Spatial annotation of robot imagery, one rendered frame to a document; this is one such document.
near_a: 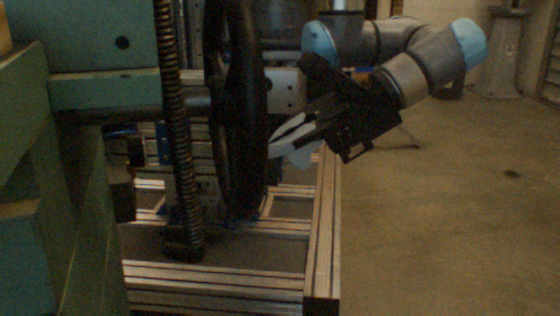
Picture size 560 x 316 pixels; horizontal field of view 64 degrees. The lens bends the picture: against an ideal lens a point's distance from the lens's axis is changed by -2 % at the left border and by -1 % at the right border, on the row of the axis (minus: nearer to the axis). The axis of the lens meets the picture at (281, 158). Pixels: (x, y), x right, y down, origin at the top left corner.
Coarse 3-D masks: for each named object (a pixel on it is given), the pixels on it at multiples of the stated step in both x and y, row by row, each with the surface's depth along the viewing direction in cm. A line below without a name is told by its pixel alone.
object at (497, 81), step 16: (512, 0) 353; (496, 16) 366; (512, 16) 354; (496, 32) 367; (512, 32) 360; (496, 48) 367; (512, 48) 365; (496, 64) 368; (512, 64) 369; (480, 80) 389; (496, 80) 371; (512, 80) 373; (496, 96) 369; (512, 96) 371
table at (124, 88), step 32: (0, 64) 28; (32, 64) 34; (0, 96) 26; (32, 96) 33; (64, 96) 39; (96, 96) 39; (128, 96) 40; (160, 96) 41; (0, 128) 26; (32, 128) 32; (0, 160) 25
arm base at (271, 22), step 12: (252, 0) 101; (264, 0) 98; (276, 0) 97; (288, 0) 98; (300, 0) 101; (264, 12) 98; (276, 12) 98; (288, 12) 98; (300, 12) 100; (264, 24) 98; (276, 24) 98; (288, 24) 98; (300, 24) 101; (264, 36) 99; (276, 36) 99; (288, 36) 99; (300, 36) 101
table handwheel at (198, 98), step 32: (224, 0) 44; (256, 32) 42; (256, 64) 41; (192, 96) 52; (224, 96) 51; (256, 96) 41; (224, 128) 55; (256, 128) 41; (224, 160) 63; (256, 160) 43; (224, 192) 59; (256, 192) 45
